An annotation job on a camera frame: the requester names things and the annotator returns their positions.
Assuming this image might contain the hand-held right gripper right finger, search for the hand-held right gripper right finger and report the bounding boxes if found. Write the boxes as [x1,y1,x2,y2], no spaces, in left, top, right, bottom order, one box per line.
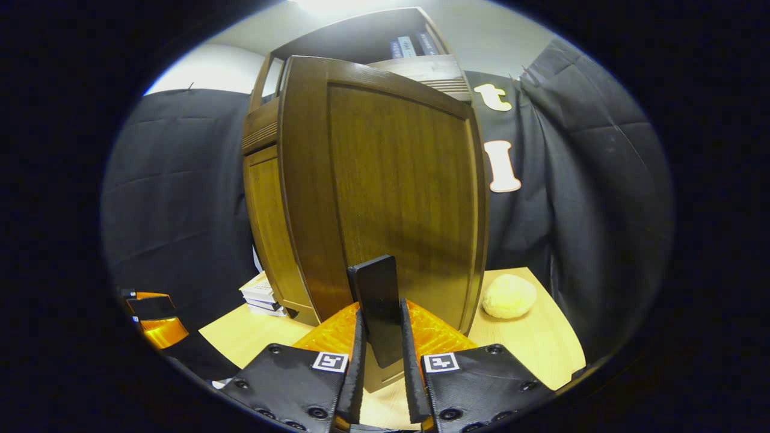
[399,298,557,433]

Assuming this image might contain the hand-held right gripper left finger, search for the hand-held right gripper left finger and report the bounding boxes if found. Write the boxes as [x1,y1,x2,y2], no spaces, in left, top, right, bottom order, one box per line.
[218,302,369,433]

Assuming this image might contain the black door handle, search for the black door handle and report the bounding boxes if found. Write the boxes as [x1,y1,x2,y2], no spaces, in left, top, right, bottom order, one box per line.
[347,254,404,369]

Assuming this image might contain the wooden cabinet door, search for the wooden cabinet door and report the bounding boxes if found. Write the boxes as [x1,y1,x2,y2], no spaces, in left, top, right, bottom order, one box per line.
[244,144,321,327]
[278,55,489,395]

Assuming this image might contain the wooden double-door shoe cabinet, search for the wooden double-door shoe cabinet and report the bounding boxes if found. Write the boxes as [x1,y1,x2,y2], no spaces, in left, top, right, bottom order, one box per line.
[241,6,489,395]

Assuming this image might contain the wooden cabinet drawer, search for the wooden cabinet drawer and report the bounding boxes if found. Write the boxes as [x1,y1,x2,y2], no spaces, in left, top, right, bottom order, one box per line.
[242,54,473,156]

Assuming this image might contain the stack of white books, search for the stack of white books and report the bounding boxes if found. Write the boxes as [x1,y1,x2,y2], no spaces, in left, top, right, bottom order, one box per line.
[239,271,288,318]

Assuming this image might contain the black backdrop cloth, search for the black backdrop cloth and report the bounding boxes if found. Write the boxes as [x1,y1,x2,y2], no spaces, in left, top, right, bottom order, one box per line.
[101,37,674,361]

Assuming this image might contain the pale yellow round bun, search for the pale yellow round bun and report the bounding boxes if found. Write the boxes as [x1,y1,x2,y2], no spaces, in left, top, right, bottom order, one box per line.
[481,274,538,320]

